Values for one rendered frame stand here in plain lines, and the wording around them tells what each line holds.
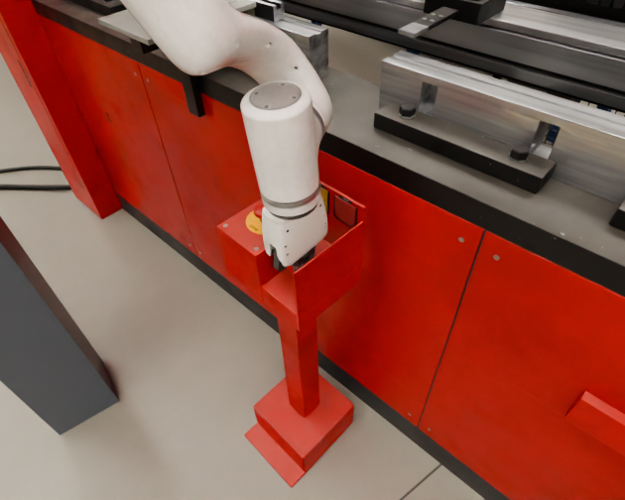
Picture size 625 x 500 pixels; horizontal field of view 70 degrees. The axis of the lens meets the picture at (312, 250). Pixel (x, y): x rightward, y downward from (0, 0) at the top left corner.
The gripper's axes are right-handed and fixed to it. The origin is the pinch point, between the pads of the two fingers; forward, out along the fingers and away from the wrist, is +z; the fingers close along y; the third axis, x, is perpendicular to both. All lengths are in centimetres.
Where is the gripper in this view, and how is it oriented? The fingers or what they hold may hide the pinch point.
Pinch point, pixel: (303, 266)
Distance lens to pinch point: 75.0
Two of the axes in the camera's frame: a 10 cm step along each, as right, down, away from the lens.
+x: 7.1, 4.9, -5.0
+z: 0.9, 6.5, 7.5
